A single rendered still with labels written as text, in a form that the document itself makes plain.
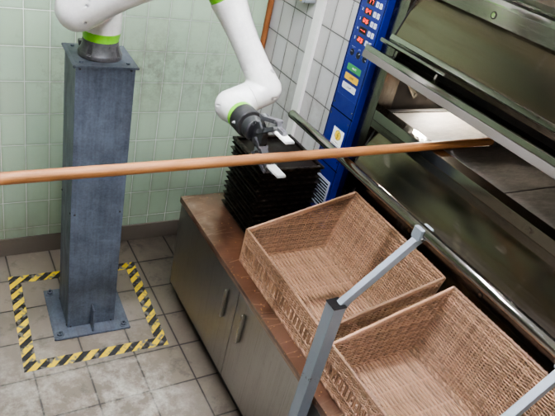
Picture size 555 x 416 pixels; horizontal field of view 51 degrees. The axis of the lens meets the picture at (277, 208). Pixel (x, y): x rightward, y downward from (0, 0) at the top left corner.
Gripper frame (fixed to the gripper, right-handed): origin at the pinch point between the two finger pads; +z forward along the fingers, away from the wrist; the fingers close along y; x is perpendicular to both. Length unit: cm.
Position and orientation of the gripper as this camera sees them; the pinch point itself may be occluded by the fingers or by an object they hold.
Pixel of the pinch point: (282, 157)
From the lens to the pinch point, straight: 168.2
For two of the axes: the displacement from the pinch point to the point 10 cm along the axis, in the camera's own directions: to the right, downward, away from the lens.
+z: 4.8, 5.5, -6.8
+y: -2.1, 8.3, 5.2
